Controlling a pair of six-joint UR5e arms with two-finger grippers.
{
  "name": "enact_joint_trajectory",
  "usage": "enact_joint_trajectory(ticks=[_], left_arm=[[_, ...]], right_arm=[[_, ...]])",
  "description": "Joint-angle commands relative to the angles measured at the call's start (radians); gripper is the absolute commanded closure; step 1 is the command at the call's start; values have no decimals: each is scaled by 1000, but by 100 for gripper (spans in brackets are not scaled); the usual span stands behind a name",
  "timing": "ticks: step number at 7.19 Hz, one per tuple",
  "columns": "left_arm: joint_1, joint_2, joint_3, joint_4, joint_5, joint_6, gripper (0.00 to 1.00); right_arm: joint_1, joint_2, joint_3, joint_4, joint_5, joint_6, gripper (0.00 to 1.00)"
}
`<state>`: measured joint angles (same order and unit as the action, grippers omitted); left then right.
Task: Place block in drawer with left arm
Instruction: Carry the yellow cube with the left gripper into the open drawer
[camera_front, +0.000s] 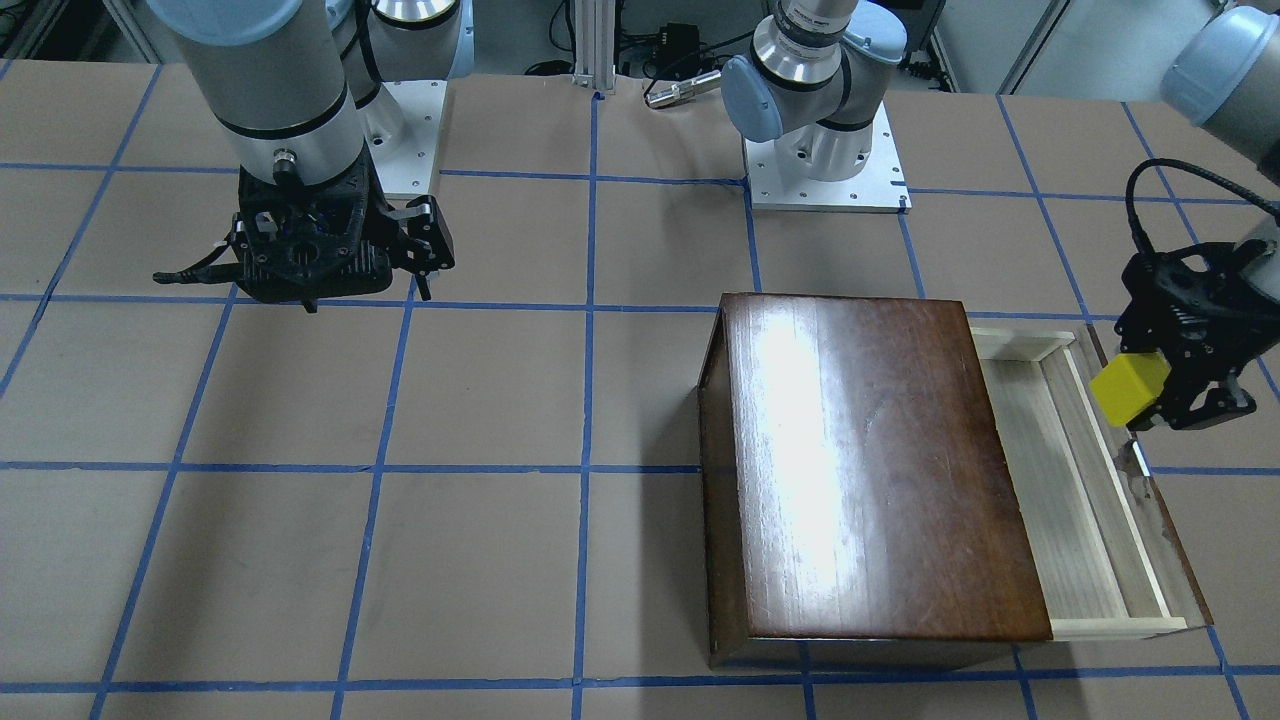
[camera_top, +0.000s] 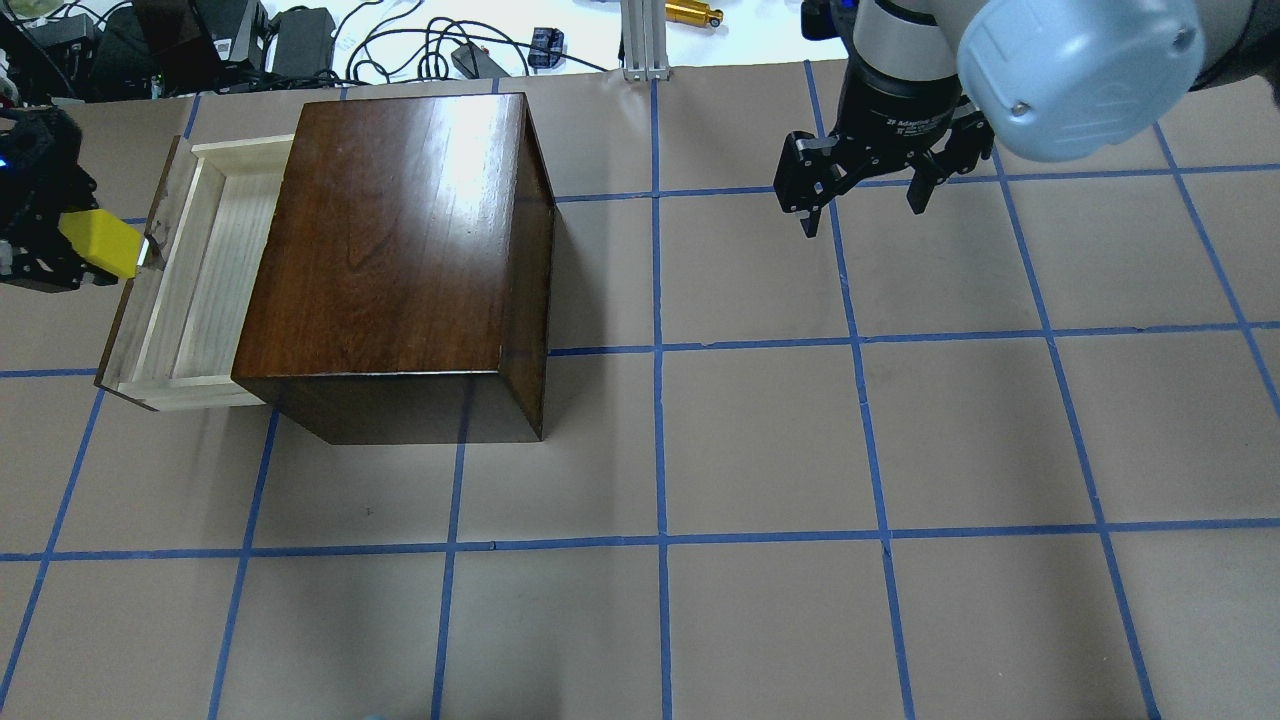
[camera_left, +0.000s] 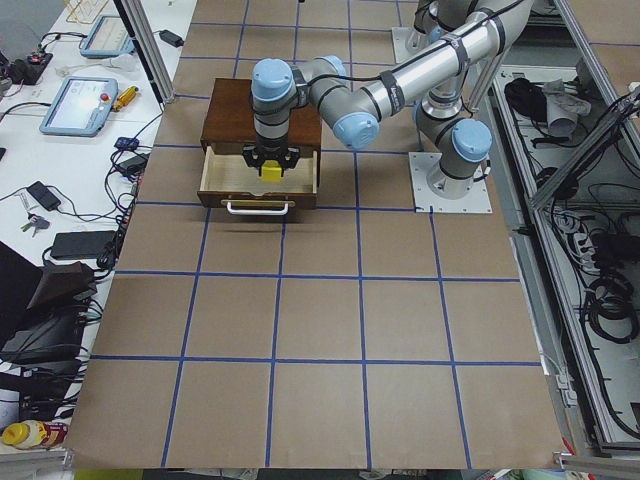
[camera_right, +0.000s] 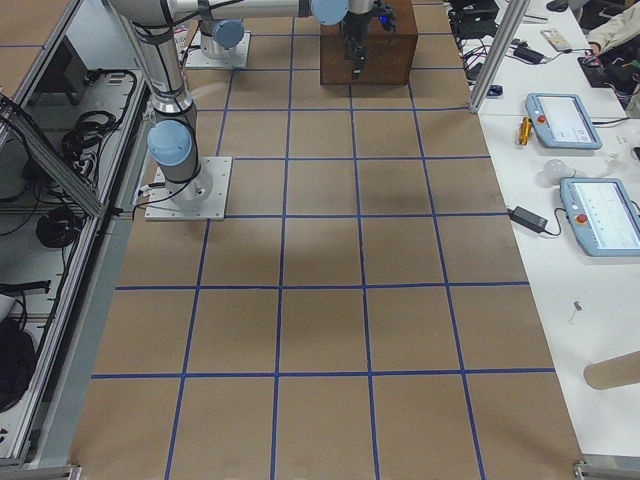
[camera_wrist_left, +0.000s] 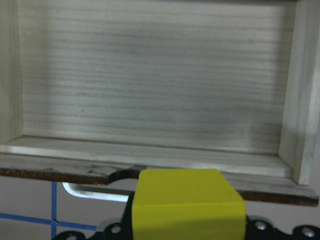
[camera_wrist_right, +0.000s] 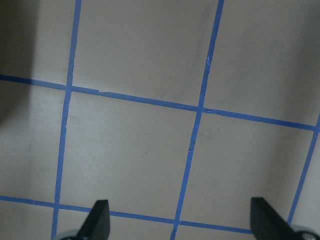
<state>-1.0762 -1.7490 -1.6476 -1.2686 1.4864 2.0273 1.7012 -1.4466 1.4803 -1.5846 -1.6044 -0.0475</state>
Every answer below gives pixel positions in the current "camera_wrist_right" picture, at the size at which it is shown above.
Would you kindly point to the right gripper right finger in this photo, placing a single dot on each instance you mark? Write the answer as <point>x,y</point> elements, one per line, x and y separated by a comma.
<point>267,224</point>

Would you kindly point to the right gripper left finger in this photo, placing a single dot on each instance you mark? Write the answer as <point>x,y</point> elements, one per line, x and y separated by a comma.
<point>97,225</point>

